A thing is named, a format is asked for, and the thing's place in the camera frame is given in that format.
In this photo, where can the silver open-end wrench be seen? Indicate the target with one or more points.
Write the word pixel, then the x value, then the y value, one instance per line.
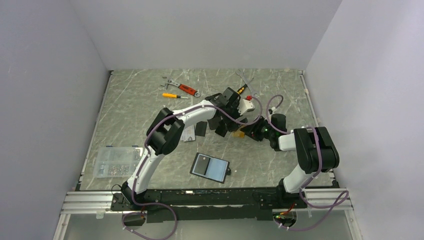
pixel 241 74

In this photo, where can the aluminium frame rail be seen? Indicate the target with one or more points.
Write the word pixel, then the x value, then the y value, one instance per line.
pixel 99 203

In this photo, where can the loose black card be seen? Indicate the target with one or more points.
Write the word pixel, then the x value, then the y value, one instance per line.
pixel 201 128
pixel 221 129

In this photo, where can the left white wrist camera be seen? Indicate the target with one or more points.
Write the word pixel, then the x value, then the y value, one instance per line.
pixel 246 105

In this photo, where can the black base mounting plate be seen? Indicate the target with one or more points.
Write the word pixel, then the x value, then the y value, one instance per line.
pixel 259 203

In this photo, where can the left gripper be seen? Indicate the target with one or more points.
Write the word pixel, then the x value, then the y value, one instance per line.
pixel 232 125

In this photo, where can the loose black card left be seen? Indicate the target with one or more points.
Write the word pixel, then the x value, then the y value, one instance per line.
pixel 201 128

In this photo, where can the red handled adjustable wrench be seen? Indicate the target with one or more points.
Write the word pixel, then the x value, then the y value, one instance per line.
pixel 187 89

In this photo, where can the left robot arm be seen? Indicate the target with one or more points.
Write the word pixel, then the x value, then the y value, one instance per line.
pixel 222 112

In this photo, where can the loose black card right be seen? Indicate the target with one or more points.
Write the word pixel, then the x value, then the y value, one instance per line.
pixel 221 129

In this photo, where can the black credit card stack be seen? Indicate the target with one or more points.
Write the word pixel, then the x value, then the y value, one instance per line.
pixel 214 123

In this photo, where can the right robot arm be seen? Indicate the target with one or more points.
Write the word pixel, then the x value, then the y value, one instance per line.
pixel 315 150

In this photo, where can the yellow handled screwdriver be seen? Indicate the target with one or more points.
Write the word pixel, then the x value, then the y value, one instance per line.
pixel 173 96

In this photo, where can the clear plastic screw box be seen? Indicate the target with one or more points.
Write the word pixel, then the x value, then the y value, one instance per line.
pixel 116 162

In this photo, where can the black yellow small screwdriver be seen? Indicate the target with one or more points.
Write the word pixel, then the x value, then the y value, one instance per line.
pixel 242 89

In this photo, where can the black leather card holder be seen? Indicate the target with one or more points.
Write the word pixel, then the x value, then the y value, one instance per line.
pixel 217 171

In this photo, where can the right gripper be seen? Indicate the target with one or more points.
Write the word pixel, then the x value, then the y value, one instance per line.
pixel 252 130

